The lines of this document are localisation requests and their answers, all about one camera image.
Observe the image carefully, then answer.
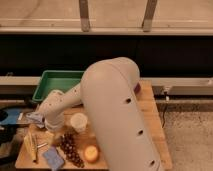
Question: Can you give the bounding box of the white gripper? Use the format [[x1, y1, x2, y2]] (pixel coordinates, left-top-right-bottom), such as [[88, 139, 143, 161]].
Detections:
[[45, 114, 64, 139]]

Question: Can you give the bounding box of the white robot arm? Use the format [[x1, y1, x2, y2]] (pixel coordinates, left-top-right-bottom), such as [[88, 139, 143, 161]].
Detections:
[[38, 57, 164, 171]]

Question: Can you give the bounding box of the green plastic tray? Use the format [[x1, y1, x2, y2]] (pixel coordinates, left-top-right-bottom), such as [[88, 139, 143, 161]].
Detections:
[[32, 70, 83, 102]]

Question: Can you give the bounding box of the bunch of red grapes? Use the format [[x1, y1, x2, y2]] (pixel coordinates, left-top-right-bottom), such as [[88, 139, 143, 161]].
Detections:
[[60, 133, 84, 168]]

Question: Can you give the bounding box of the yellow banana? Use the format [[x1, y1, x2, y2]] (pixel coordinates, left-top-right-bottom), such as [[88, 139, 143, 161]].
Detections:
[[24, 132, 37, 162]]

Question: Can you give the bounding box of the crumpled white blue cloth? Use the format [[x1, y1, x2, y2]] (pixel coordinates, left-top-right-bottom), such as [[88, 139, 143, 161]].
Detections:
[[26, 112, 44, 128]]

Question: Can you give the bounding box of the blue sponge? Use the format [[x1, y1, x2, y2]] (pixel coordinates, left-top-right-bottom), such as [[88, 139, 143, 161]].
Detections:
[[43, 147, 64, 171]]

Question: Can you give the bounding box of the white plastic cup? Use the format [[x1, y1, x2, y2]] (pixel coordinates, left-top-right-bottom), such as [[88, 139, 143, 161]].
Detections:
[[70, 113, 88, 133]]

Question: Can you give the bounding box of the blue black object at left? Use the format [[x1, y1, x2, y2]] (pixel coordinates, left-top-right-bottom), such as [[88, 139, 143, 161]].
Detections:
[[0, 106, 22, 146]]

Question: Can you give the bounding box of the yellow round fruit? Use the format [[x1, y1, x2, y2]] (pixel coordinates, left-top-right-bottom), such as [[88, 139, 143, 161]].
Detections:
[[83, 145, 99, 163]]

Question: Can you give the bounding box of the purple bowl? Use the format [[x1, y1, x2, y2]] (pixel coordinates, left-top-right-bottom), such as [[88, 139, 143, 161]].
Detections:
[[134, 83, 141, 94]]

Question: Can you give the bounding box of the black cable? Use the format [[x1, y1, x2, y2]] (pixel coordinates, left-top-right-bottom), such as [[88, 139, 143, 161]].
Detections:
[[159, 98, 168, 129]]

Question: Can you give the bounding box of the metal window post left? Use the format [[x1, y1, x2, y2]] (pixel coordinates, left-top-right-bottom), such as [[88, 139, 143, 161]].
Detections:
[[79, 0, 90, 32]]

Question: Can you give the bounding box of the metal window post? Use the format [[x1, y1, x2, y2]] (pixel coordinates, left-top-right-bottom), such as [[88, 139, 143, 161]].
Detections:
[[79, 0, 90, 32], [142, 0, 158, 32]]

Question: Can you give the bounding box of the metal window post right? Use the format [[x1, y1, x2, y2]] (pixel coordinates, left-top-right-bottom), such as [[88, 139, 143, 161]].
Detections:
[[142, 0, 158, 32]]

